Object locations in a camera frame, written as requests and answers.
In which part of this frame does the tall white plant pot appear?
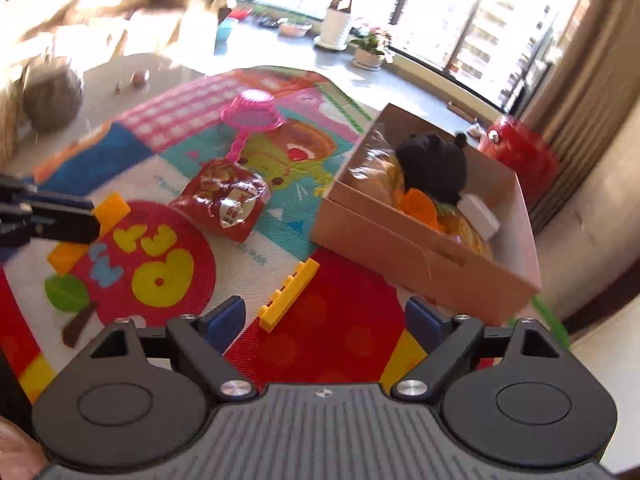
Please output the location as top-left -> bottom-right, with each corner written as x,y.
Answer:
314,8 -> 350,52

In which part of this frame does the pink flower pot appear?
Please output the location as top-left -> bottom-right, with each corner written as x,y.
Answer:
349,27 -> 394,72

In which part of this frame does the colourful play mat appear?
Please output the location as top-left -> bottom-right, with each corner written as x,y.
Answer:
0,65 -> 572,406

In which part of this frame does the beige curtain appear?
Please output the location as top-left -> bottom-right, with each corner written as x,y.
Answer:
522,0 -> 639,234

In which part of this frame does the packaged bread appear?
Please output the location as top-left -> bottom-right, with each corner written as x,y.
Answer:
346,128 -> 405,209

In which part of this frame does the yellow plastic block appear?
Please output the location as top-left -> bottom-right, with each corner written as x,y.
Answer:
257,258 -> 320,333

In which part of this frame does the orange plastic toy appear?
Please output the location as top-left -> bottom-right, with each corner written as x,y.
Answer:
398,188 -> 445,233

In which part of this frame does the cardboard box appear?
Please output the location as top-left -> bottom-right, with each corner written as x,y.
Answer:
310,133 -> 541,324

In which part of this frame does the small packaged snack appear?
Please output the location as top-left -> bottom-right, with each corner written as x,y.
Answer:
438,214 -> 492,260

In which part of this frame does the black plush toy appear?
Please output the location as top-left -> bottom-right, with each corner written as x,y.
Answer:
395,133 -> 468,205

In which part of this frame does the blue plastic basin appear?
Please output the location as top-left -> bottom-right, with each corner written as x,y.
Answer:
216,18 -> 239,44

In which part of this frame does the glass jar with lid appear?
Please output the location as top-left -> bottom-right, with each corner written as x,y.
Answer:
22,56 -> 85,133

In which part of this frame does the red snack bag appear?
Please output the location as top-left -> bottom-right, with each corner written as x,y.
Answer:
169,158 -> 271,243

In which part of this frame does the pink plastic spoon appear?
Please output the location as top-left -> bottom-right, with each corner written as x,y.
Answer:
226,130 -> 250,164

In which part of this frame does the low white planter bowl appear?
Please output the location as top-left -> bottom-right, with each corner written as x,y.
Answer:
278,18 -> 312,38

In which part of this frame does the pink plastic basket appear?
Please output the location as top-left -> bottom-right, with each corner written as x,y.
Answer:
220,89 -> 285,133

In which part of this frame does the white electronic device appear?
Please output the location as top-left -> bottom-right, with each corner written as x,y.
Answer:
457,194 -> 501,242

